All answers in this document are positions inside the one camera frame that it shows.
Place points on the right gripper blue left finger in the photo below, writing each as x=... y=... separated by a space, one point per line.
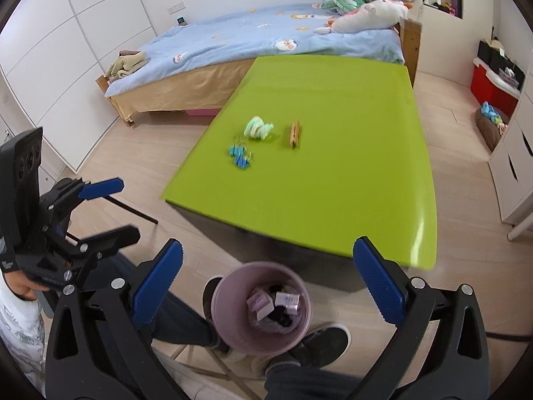
x=96 y=349

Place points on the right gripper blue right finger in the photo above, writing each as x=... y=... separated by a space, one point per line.
x=457 y=365

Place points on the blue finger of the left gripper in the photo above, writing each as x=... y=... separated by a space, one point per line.
x=92 y=191
x=90 y=250

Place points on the green white fuzzy scrunchie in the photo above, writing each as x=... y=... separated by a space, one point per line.
x=256 y=128

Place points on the wooden clothespin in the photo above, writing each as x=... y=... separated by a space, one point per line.
x=294 y=136

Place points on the pink plastic trash bin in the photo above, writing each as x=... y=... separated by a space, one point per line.
x=238 y=327

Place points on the person's left hand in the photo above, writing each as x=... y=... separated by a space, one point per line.
x=23 y=287

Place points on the black left shoe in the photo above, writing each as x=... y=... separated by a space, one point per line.
x=208 y=294

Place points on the folded beige blanket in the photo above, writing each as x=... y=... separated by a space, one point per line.
x=125 y=65

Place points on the light blue binder clip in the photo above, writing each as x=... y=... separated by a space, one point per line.
x=238 y=147

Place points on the dark blue binder clip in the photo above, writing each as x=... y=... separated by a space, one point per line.
x=243 y=160

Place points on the wooden bed with blue duvet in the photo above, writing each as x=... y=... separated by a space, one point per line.
x=197 y=68

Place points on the small purple box in bin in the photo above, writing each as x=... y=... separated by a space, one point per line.
x=261 y=304

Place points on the white wardrobe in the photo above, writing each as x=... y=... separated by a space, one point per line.
x=52 y=54

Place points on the white drawer cabinet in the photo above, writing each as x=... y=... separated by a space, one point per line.
x=511 y=165

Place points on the brown basket with toys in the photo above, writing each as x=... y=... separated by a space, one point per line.
x=491 y=123

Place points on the red storage box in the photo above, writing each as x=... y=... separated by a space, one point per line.
x=489 y=87

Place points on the white shelf unit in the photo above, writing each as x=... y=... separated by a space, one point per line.
x=439 y=35

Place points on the white pink plush toy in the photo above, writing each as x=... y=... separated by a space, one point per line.
x=376 y=15

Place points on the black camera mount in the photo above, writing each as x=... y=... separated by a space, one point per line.
x=21 y=158

